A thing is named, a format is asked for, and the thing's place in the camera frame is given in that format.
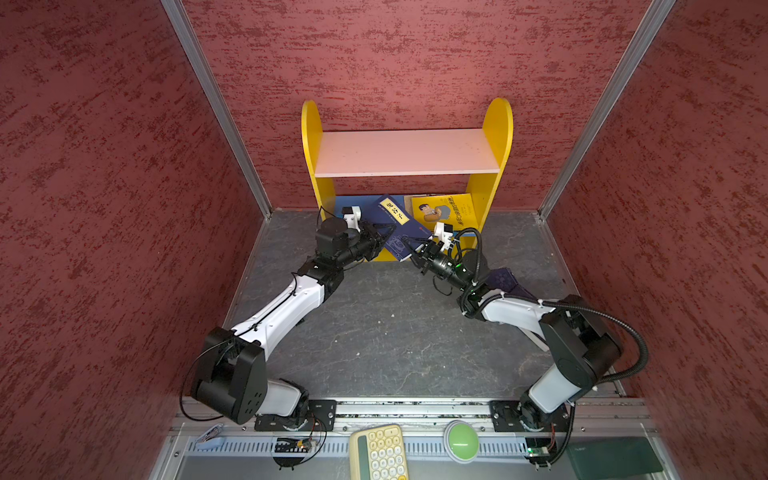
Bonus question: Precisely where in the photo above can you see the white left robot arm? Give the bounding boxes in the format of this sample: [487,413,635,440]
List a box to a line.
[182,218,395,430]

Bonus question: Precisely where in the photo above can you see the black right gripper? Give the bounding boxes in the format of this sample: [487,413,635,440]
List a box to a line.
[403,235,472,291]

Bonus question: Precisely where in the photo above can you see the metal clip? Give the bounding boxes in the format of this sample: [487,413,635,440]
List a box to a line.
[195,423,224,448]

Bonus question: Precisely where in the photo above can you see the aluminium corner post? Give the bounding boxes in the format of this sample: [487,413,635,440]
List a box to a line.
[538,0,676,223]
[161,0,273,220]

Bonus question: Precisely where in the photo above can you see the dark blue book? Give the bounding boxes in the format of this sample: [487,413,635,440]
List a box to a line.
[485,268,538,301]
[373,195,432,262]

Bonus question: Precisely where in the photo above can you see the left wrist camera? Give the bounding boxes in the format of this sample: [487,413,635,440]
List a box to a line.
[315,206,362,259]

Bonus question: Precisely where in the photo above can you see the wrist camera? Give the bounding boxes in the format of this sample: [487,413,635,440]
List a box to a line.
[315,206,362,259]
[433,221,455,256]

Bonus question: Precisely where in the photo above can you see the aluminium corner post right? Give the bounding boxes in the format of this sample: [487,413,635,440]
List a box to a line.
[538,0,676,223]

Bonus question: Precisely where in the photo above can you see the circuit board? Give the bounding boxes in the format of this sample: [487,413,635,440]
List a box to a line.
[273,437,315,455]
[524,437,552,458]

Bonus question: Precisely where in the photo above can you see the green round button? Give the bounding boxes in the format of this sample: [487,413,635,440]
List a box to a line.
[442,420,479,464]

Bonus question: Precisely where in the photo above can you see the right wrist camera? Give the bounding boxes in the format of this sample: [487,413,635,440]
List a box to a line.
[433,221,455,256]

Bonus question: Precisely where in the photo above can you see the right circuit board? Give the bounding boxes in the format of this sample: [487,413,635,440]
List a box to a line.
[524,437,552,458]

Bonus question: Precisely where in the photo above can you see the yellow cartoon book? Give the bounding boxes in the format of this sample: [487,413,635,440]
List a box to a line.
[410,193,478,230]

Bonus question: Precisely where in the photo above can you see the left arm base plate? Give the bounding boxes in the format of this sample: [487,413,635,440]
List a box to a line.
[253,398,337,433]

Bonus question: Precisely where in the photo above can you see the yellow wooden bookshelf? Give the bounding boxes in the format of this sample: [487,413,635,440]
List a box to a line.
[301,98,514,230]

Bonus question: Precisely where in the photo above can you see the left circuit board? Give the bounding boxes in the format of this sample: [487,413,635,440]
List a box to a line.
[273,437,315,455]

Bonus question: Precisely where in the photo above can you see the dark blue book bottom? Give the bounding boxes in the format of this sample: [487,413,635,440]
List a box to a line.
[485,268,538,301]

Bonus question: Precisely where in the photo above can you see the aluminium corner post left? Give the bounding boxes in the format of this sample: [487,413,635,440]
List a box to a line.
[161,0,273,220]

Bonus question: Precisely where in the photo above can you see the yellow calculator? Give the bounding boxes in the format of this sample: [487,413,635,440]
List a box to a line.
[349,424,410,480]

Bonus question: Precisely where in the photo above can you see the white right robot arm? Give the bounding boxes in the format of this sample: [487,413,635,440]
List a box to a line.
[411,242,649,431]

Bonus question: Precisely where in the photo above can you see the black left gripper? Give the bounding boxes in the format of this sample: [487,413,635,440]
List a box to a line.
[336,220,396,267]

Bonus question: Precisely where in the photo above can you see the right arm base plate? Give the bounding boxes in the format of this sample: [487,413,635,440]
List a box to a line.
[489,400,571,433]

